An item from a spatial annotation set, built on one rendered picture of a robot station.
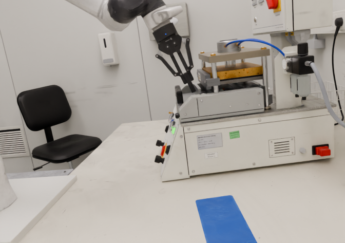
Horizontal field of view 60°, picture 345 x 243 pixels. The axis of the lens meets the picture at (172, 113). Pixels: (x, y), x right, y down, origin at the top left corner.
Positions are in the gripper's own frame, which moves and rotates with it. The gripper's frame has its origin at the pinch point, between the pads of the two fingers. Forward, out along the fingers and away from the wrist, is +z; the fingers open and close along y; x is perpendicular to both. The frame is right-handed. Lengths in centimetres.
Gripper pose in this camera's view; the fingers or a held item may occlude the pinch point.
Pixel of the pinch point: (189, 82)
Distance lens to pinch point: 102.8
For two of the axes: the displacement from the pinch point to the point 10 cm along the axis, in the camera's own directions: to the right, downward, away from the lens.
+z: 4.5, 8.7, 2.1
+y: -8.9, 4.5, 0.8
